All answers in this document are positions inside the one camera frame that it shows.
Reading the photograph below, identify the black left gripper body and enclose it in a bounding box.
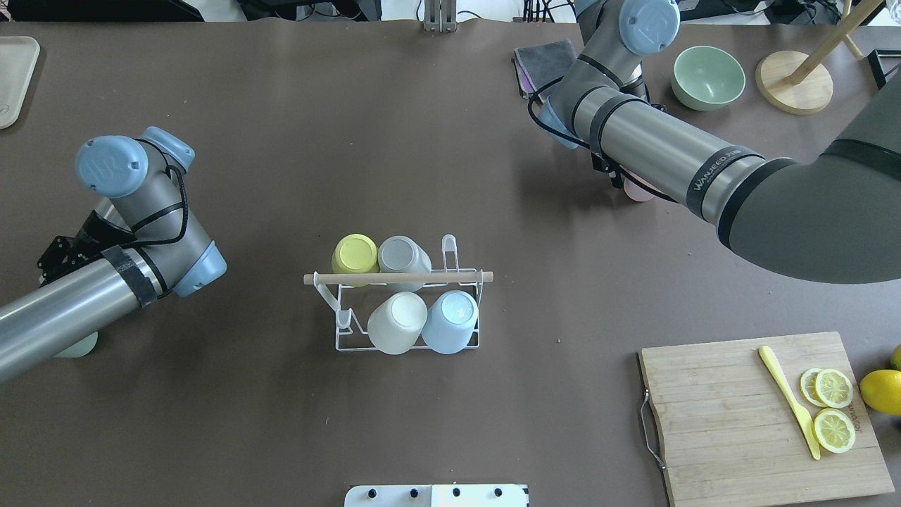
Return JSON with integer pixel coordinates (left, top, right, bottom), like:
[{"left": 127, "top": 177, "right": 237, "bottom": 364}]
[{"left": 37, "top": 211, "right": 134, "bottom": 286}]

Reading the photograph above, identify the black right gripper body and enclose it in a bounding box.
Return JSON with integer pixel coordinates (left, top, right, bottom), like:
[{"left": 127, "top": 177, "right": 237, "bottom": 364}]
[{"left": 591, "top": 153, "right": 624, "bottom": 187}]

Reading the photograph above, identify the pink plastic cup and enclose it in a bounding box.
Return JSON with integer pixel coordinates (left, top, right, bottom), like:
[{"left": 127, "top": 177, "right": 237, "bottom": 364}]
[{"left": 622, "top": 176, "right": 655, "bottom": 202}]

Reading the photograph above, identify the mint green plastic cup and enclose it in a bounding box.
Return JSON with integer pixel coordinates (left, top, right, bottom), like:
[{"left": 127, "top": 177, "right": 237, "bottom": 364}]
[{"left": 54, "top": 332, "right": 99, "bottom": 358}]

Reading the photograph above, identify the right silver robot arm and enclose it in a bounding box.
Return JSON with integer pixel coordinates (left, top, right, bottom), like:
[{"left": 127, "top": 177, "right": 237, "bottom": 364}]
[{"left": 534, "top": 1, "right": 900, "bottom": 284}]

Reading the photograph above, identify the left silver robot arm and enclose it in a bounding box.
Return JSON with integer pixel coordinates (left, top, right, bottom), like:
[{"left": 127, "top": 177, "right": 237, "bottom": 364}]
[{"left": 2, "top": 126, "right": 227, "bottom": 382}]

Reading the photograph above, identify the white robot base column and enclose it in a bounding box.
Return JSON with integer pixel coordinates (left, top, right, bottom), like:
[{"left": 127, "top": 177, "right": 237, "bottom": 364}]
[{"left": 344, "top": 482, "right": 530, "bottom": 506}]

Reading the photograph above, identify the light blue plastic cup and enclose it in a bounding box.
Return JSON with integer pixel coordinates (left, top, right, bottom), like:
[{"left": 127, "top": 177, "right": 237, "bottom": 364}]
[{"left": 422, "top": 291, "right": 479, "bottom": 354}]

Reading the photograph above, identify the grey plastic cup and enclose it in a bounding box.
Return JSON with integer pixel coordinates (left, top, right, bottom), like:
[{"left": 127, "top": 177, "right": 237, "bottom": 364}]
[{"left": 379, "top": 235, "right": 432, "bottom": 273}]

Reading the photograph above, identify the yellow plastic cup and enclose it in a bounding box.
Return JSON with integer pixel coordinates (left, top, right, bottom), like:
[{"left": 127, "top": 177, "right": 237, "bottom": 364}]
[{"left": 331, "top": 233, "right": 379, "bottom": 274}]

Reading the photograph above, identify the cream white plastic cup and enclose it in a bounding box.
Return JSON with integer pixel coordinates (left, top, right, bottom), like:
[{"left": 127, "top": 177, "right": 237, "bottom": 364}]
[{"left": 367, "top": 292, "right": 428, "bottom": 354}]

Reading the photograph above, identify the purple cloth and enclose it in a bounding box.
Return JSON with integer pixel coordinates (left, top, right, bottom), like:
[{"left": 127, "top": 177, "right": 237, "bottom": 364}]
[{"left": 512, "top": 60, "right": 534, "bottom": 100}]

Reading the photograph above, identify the grey folded cloth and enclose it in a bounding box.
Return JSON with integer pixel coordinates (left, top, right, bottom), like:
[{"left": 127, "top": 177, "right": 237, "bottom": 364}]
[{"left": 512, "top": 39, "right": 577, "bottom": 95}]

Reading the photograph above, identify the mint green bowl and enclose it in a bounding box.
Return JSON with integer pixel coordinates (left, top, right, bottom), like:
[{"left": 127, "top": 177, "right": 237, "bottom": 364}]
[{"left": 672, "top": 46, "right": 746, "bottom": 111}]

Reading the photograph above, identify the beige plastic tray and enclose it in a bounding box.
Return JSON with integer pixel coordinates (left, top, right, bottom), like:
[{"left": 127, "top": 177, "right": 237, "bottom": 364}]
[{"left": 1, "top": 36, "right": 41, "bottom": 129}]

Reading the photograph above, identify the wooden mug tree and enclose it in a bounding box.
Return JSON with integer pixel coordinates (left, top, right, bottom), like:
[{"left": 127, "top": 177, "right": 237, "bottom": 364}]
[{"left": 754, "top": 1, "right": 884, "bottom": 115}]

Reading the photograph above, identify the bamboo cutting board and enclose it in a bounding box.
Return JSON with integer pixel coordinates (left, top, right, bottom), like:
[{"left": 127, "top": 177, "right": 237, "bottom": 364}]
[{"left": 639, "top": 332, "right": 895, "bottom": 506}]

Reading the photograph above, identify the lemon slice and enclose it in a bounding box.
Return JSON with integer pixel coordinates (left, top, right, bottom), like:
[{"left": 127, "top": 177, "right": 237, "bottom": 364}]
[
  {"left": 813, "top": 408, "right": 856, "bottom": 453},
  {"left": 814, "top": 368, "right": 854, "bottom": 408}
]

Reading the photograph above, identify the yellow plastic knife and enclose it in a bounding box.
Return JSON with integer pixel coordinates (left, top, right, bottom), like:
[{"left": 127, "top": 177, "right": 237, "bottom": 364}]
[{"left": 757, "top": 344, "right": 821, "bottom": 460}]

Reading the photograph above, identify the green lime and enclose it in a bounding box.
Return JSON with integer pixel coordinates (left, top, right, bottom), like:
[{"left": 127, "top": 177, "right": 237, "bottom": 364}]
[{"left": 889, "top": 344, "right": 901, "bottom": 371}]

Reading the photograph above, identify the yellow lemon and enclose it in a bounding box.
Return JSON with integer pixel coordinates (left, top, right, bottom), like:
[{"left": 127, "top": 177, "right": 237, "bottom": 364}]
[{"left": 859, "top": 369, "right": 900, "bottom": 416}]

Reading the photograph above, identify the white wire cup holder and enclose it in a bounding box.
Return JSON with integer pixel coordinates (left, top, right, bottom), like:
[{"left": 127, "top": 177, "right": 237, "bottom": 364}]
[{"left": 303, "top": 234, "right": 493, "bottom": 354}]

